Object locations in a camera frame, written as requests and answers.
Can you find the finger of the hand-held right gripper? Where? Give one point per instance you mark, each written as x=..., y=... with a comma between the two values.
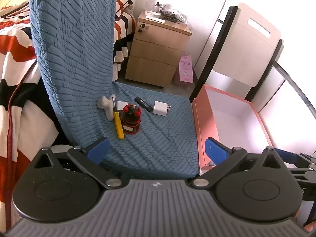
x=305, y=173
x=286, y=156

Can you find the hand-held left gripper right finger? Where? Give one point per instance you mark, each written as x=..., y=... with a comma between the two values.
x=217, y=153

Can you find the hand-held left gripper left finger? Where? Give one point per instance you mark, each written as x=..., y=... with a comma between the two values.
x=98, y=150

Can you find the yellow screwdriver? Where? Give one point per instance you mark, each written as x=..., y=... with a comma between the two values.
x=118, y=126

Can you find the pink cardboard box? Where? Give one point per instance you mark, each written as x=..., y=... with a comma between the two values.
x=234, y=118

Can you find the red and black round device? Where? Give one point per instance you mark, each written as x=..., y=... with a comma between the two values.
x=132, y=124

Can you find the white bone-shaped toy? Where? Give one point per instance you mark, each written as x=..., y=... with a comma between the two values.
x=106, y=106

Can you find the white charger with prongs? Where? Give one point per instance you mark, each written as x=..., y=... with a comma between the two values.
x=159, y=108

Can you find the white square charger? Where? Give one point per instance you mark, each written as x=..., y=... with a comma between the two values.
x=121, y=105

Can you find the black USB stick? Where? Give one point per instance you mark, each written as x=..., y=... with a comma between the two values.
x=143, y=103

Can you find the black curved metal tube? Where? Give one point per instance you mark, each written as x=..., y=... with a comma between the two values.
x=296, y=86

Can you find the pink paper bag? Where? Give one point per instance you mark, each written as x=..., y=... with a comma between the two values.
x=184, y=69

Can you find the blue textured chair cover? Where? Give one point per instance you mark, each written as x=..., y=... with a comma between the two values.
x=74, y=54

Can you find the white wardrobe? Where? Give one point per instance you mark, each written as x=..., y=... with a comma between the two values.
x=214, y=42

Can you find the wooden nightstand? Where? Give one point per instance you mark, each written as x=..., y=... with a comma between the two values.
x=153, y=51

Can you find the striped bed blanket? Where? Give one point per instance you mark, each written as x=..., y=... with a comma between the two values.
x=14, y=54

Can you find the black keys in lock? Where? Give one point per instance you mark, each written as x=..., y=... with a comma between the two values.
x=142, y=28

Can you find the white flat box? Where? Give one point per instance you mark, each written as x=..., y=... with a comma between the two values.
x=155, y=18

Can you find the pile of small clutter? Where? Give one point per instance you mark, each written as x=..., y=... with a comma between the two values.
x=172, y=16

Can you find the beige chair with black frame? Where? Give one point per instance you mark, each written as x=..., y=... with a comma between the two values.
x=246, y=47

